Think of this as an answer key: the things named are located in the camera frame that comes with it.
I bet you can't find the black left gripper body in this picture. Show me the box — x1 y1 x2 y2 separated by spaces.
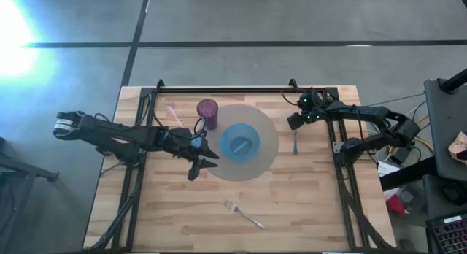
160 126 205 162

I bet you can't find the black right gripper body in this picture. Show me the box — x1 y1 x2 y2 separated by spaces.
287 111 312 131

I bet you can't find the light blue plastic bowl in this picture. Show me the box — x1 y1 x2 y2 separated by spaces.
220 123 262 163

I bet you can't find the pink drinking straw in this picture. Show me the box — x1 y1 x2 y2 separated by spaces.
168 106 185 128

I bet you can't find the blue plastic utensil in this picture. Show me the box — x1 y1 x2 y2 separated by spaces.
232 139 250 155

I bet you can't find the silver metal fork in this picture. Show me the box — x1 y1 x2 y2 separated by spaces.
223 199 266 231

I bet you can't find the round grey placemat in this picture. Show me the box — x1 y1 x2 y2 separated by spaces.
204 104 280 182

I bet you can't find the purple translucent plastic cup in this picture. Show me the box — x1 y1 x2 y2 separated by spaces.
196 99 219 131

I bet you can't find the white paper sheet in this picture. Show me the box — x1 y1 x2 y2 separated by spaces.
377 161 402 177

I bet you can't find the red plastic object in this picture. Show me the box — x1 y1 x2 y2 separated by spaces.
386 194 406 215

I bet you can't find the grey side table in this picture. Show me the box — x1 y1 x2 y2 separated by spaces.
423 77 467 182

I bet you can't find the black stand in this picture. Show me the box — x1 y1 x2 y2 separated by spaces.
0 136 59 254

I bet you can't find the black pole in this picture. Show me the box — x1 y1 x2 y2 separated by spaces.
439 67 467 94

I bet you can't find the brown crumpled paper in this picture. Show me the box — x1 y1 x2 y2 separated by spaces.
447 131 467 166

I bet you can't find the black keyboard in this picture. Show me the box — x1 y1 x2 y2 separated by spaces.
425 213 467 254

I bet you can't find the yellow cable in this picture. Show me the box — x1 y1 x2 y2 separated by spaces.
415 114 435 153

